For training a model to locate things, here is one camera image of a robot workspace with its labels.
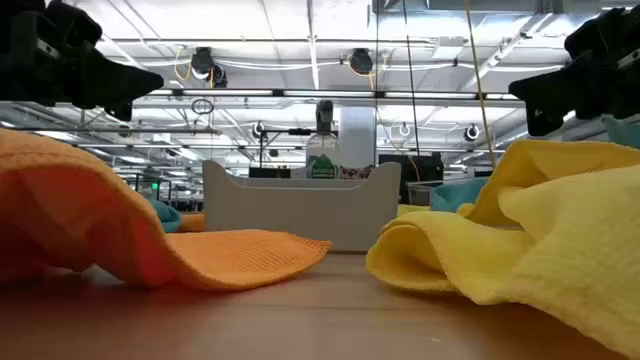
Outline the clear spray bottle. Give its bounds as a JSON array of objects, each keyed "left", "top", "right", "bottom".
[{"left": 304, "top": 99, "right": 344, "bottom": 180}]

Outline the yellow hanging cable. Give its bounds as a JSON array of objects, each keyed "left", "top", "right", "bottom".
[{"left": 464, "top": 0, "right": 498, "bottom": 169}]

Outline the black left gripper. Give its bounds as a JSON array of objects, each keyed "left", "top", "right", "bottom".
[{"left": 0, "top": 0, "right": 165, "bottom": 122}]

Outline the yellow microfiber towel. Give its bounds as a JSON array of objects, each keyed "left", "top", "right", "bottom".
[
  {"left": 397, "top": 203, "right": 432, "bottom": 219},
  {"left": 366, "top": 138, "right": 640, "bottom": 359}
]

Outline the black cable reel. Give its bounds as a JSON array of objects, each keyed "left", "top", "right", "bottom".
[
  {"left": 189, "top": 46, "right": 229, "bottom": 89},
  {"left": 348, "top": 47, "right": 375, "bottom": 77}
]

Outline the long fluorescent light strip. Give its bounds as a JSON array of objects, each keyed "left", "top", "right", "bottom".
[{"left": 144, "top": 87, "right": 526, "bottom": 100}]

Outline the black hanging cable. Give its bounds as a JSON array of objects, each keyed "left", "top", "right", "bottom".
[{"left": 402, "top": 0, "right": 422, "bottom": 157}]

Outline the black cabinet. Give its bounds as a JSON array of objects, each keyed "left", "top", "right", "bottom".
[{"left": 378, "top": 153, "right": 445, "bottom": 205}]

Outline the white plastic basket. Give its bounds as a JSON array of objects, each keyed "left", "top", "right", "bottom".
[{"left": 202, "top": 159, "right": 403, "bottom": 253}]

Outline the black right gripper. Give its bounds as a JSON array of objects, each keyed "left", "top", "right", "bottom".
[{"left": 508, "top": 5, "right": 640, "bottom": 137}]

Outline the clear plastic container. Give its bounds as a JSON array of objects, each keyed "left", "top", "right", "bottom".
[{"left": 407, "top": 179, "right": 436, "bottom": 207}]

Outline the white pillar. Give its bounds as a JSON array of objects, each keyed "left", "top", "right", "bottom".
[{"left": 339, "top": 105, "right": 377, "bottom": 169}]

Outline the orange microfiber towel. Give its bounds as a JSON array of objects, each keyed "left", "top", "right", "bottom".
[
  {"left": 177, "top": 212, "right": 207, "bottom": 234},
  {"left": 0, "top": 128, "right": 333, "bottom": 291}
]

